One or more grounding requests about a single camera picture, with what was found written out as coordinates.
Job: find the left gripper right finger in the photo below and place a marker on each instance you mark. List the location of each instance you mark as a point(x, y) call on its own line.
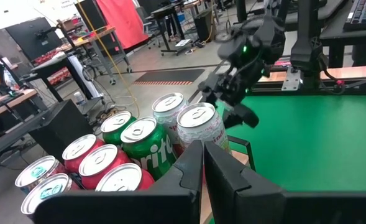
point(263, 205)

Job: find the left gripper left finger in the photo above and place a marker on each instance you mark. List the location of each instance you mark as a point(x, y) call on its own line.
point(123, 208)

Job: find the red soda can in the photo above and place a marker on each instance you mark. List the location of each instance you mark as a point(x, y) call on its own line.
point(98, 158)
point(119, 177)
point(78, 146)

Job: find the green Sprite can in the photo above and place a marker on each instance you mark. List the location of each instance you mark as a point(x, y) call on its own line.
point(145, 146)
point(116, 122)

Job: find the blue silver Red Bull can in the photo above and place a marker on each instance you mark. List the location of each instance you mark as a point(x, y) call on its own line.
point(38, 171)
point(47, 189)

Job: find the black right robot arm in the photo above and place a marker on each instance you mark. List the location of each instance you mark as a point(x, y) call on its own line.
point(307, 49)

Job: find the black floor bin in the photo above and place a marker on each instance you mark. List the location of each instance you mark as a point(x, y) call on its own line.
point(205, 26)

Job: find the black mat orange striped edge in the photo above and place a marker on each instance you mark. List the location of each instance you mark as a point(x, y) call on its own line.
point(170, 76)

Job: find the green table mat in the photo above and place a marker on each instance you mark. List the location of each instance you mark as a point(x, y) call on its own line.
point(310, 140)

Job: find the black table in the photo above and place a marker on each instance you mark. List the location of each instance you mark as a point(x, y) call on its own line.
point(165, 11)

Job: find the black box cabinet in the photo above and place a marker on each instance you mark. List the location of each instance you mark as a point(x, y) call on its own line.
point(61, 127)

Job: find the grey desk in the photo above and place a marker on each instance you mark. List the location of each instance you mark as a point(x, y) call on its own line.
point(350, 35)

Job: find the white plastic bottle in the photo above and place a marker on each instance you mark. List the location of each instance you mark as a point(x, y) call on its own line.
point(79, 99)

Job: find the thin yellowish pole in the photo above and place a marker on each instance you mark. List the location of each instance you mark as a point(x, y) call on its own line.
point(114, 65)

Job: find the wooden top workbench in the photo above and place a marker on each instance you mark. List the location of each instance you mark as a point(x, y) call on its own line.
point(92, 35)

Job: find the wooden top desk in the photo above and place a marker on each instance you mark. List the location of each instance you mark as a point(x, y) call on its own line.
point(11, 99)

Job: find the black metal rig frame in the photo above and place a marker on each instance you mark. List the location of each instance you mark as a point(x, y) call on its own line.
point(356, 90)

